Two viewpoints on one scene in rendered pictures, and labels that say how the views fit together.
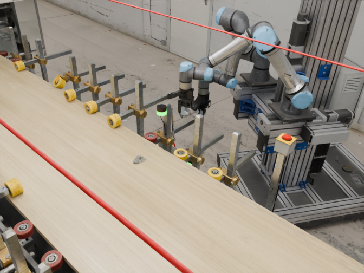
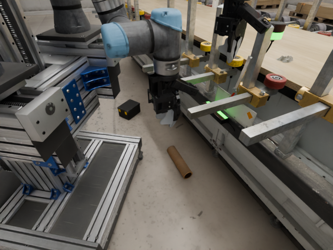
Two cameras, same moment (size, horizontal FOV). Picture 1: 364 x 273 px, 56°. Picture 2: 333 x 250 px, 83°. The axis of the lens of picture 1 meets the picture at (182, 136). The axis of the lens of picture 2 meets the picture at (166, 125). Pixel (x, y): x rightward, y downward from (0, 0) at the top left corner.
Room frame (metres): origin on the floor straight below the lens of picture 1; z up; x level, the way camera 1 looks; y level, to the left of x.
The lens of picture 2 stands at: (2.59, 0.08, 1.26)
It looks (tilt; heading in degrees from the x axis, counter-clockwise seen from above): 40 degrees down; 205
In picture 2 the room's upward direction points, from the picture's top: straight up
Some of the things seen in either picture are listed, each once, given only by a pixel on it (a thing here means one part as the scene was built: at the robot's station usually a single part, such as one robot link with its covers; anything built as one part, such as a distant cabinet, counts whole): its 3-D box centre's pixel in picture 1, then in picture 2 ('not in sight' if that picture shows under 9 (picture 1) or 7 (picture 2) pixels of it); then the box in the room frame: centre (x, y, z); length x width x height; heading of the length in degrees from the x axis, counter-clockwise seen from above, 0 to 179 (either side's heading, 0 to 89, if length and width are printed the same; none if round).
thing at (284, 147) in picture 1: (285, 144); not in sight; (1.31, -0.48, 1.18); 0.07 x 0.07 x 0.08; 49
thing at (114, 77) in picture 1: (116, 105); not in sight; (2.13, 0.48, 0.90); 0.03 x 0.03 x 0.48; 49
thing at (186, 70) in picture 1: (186, 72); not in sight; (1.86, -0.01, 1.29); 0.09 x 0.08 x 0.11; 84
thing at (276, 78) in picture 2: (150, 142); (271, 89); (1.75, 0.19, 0.85); 0.08 x 0.08 x 0.11
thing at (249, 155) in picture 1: (234, 168); (177, 63); (1.57, -0.31, 0.82); 0.43 x 0.03 x 0.04; 139
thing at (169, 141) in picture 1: (163, 138); (250, 93); (1.81, 0.12, 0.85); 0.13 x 0.06 x 0.05; 49
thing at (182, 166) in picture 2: not in sight; (179, 161); (1.66, -0.24, 0.04); 0.30 x 0.08 x 0.08; 49
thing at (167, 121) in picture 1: (166, 136); (248, 86); (1.80, 0.10, 0.87); 0.03 x 0.03 x 0.48; 49
